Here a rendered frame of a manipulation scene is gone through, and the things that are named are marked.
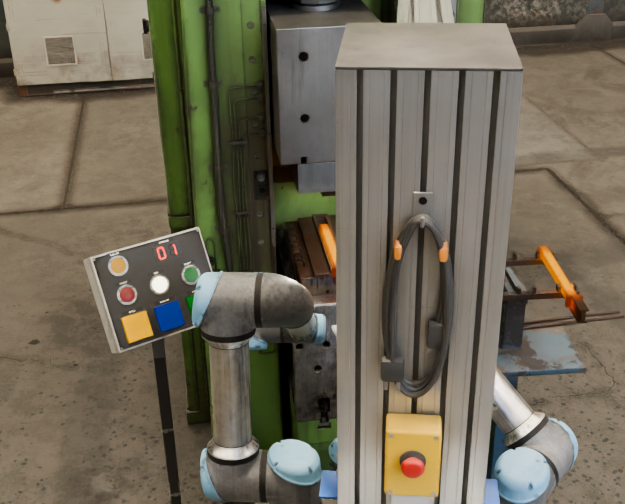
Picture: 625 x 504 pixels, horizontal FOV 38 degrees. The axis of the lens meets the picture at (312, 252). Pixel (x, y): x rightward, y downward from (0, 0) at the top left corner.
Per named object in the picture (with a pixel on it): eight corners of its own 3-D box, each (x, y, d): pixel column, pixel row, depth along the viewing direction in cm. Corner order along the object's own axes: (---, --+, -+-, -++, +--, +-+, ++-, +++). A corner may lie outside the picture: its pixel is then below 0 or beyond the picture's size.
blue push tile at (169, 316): (185, 324, 262) (178, 299, 262) (161, 332, 258) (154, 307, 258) (183, 324, 263) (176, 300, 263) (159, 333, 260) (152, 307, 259)
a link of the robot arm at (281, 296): (315, 268, 185) (326, 308, 232) (261, 267, 186) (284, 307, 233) (313, 324, 182) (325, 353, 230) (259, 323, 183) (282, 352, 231)
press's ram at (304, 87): (408, 156, 270) (413, 21, 252) (280, 165, 266) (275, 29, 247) (379, 111, 307) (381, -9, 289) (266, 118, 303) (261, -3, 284)
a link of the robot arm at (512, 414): (531, 503, 206) (378, 317, 213) (558, 467, 217) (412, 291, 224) (567, 486, 198) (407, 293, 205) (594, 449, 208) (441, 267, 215)
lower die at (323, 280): (363, 291, 289) (363, 267, 286) (301, 296, 287) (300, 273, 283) (340, 233, 326) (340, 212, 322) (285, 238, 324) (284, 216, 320)
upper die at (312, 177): (364, 189, 273) (364, 159, 269) (298, 194, 271) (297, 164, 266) (340, 140, 310) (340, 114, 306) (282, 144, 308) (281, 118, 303)
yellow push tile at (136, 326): (153, 335, 257) (146, 309, 256) (129, 343, 253) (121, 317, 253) (151, 335, 259) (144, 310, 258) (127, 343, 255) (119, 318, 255)
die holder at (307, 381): (407, 410, 307) (411, 296, 286) (296, 422, 302) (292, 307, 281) (373, 323, 356) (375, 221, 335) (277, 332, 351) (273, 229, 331)
